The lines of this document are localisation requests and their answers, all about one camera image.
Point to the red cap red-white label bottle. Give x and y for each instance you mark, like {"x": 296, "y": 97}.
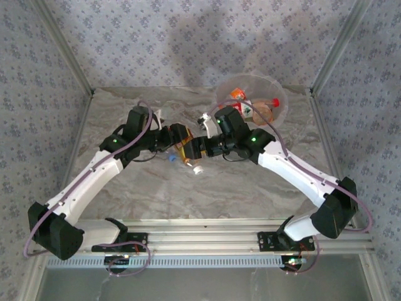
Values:
{"x": 247, "y": 111}

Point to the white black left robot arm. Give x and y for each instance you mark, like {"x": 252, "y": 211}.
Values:
{"x": 87, "y": 182}

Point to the clear plastic bin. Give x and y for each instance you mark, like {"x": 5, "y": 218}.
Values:
{"x": 283, "y": 106}

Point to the small controller board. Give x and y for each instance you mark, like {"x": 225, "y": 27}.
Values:
{"x": 293, "y": 261}
{"x": 117, "y": 259}

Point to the aluminium side rail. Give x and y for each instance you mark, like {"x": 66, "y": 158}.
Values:
{"x": 79, "y": 131}

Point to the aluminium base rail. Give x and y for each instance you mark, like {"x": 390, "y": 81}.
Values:
{"x": 203, "y": 238}

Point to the aluminium corner post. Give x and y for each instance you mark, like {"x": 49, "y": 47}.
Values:
{"x": 65, "y": 47}
{"x": 338, "y": 47}

